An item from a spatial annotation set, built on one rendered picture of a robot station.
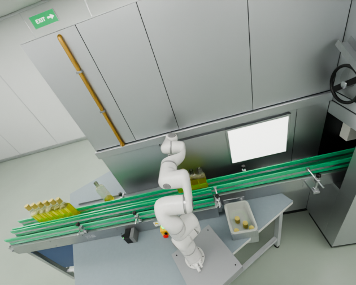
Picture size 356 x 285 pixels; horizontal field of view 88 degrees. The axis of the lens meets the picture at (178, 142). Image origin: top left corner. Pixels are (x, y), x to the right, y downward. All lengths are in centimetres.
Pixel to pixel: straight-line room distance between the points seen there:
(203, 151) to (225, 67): 59
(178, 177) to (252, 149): 78
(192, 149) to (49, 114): 445
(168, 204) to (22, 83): 479
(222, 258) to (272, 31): 129
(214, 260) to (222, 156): 68
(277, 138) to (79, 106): 135
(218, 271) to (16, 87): 512
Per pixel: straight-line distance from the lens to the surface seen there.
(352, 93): 140
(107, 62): 116
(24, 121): 586
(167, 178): 85
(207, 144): 134
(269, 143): 150
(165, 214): 87
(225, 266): 133
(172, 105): 120
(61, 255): 230
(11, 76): 536
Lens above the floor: 207
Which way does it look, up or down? 35 degrees down
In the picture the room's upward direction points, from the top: 20 degrees counter-clockwise
